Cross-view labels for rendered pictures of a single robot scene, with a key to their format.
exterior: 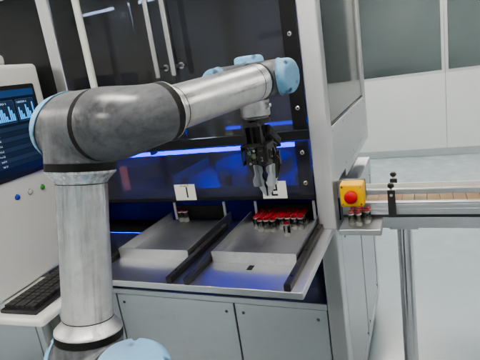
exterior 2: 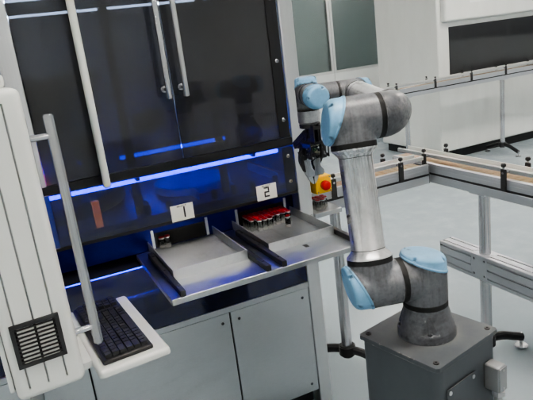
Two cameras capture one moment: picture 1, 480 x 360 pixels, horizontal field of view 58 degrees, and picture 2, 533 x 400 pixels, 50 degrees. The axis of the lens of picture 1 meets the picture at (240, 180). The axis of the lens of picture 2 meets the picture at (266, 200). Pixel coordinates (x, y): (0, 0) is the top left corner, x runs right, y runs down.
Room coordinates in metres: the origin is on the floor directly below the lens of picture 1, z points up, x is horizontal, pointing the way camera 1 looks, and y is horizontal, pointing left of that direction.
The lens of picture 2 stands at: (-0.06, 1.47, 1.59)
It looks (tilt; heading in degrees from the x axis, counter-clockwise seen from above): 16 degrees down; 313
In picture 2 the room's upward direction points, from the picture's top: 7 degrees counter-clockwise
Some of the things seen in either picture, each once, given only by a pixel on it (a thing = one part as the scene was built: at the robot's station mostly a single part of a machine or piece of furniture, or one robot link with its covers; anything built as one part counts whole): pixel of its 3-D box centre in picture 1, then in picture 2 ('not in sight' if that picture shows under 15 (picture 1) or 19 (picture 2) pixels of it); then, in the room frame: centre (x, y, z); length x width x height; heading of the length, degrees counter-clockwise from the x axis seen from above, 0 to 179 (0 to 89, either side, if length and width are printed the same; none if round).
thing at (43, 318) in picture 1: (56, 285); (101, 336); (1.40, 0.68, 0.79); 0.45 x 0.28 x 0.03; 160
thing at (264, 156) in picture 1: (258, 141); (312, 140); (1.10, -0.06, 1.24); 0.09 x 0.08 x 0.12; 157
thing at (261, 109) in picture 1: (256, 109); (309, 117); (1.11, -0.07, 1.32); 0.08 x 0.08 x 0.05
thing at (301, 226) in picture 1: (278, 222); (270, 220); (1.38, -0.11, 0.90); 0.18 x 0.02 x 0.05; 66
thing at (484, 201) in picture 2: not in sight; (485, 271); (0.86, -0.92, 0.46); 0.09 x 0.09 x 0.77; 66
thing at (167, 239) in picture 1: (178, 233); (195, 250); (1.44, 0.24, 0.90); 0.34 x 0.26 x 0.04; 156
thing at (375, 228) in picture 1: (362, 224); (320, 209); (1.34, -0.38, 0.87); 0.14 x 0.13 x 0.02; 156
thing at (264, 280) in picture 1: (215, 250); (247, 251); (1.31, 0.11, 0.87); 0.70 x 0.48 x 0.02; 66
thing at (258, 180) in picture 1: (258, 181); (311, 172); (1.11, -0.05, 1.13); 0.06 x 0.03 x 0.09; 157
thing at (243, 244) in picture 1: (270, 234); (280, 227); (1.30, -0.07, 0.90); 0.34 x 0.26 x 0.04; 156
